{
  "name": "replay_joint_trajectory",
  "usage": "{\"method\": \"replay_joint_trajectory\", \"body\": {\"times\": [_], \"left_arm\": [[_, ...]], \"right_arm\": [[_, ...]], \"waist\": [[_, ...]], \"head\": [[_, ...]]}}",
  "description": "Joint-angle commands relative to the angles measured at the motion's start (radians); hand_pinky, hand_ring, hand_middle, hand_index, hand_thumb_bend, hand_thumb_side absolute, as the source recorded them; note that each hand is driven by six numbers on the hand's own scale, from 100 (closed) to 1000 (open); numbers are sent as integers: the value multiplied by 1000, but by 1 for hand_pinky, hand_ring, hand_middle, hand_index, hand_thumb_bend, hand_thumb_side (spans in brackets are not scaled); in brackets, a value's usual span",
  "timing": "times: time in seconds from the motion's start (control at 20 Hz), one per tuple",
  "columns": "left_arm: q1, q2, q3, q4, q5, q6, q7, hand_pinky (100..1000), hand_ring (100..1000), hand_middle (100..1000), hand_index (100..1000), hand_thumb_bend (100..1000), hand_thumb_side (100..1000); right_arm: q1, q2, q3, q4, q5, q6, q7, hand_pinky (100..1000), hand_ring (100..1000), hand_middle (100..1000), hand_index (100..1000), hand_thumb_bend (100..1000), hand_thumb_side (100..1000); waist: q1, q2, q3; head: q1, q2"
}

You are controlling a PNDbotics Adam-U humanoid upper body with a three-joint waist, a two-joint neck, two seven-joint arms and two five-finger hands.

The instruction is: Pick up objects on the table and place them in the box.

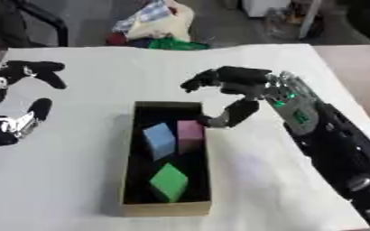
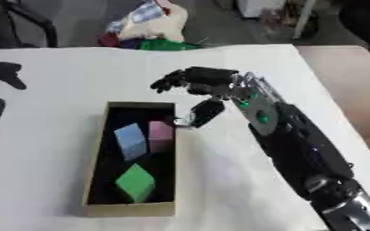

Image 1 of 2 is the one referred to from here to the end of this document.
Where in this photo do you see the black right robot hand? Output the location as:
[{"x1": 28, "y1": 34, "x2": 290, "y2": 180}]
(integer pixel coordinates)
[{"x1": 179, "y1": 65, "x2": 275, "y2": 128}]

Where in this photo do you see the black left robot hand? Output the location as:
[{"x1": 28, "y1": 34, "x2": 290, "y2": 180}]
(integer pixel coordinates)
[{"x1": 0, "y1": 60, "x2": 69, "y2": 148}]

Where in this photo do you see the tan cardboard box black inside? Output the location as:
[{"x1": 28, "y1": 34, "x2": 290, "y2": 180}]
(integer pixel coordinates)
[{"x1": 118, "y1": 100, "x2": 214, "y2": 217}]

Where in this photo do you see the white cabinet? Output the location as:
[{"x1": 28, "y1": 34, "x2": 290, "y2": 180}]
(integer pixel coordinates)
[{"x1": 238, "y1": 0, "x2": 292, "y2": 18}]

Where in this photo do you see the purple block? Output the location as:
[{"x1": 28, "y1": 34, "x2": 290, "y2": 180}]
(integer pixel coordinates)
[{"x1": 175, "y1": 119, "x2": 208, "y2": 155}]

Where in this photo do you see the clear plastic bag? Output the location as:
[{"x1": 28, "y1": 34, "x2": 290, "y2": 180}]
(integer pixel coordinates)
[{"x1": 262, "y1": 0, "x2": 326, "y2": 42}]

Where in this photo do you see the pile of colourful bags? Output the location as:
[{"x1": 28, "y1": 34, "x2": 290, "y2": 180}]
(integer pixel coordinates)
[{"x1": 106, "y1": 0, "x2": 212, "y2": 51}]

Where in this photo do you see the light blue block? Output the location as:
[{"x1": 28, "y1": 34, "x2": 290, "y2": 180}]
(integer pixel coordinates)
[{"x1": 141, "y1": 122, "x2": 178, "y2": 162}]

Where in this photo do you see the black chair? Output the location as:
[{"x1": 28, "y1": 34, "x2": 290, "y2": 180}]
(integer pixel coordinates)
[{"x1": 0, "y1": 0, "x2": 70, "y2": 49}]

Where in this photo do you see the green block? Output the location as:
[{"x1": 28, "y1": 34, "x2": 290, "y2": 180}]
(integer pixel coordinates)
[{"x1": 148, "y1": 162, "x2": 190, "y2": 204}]

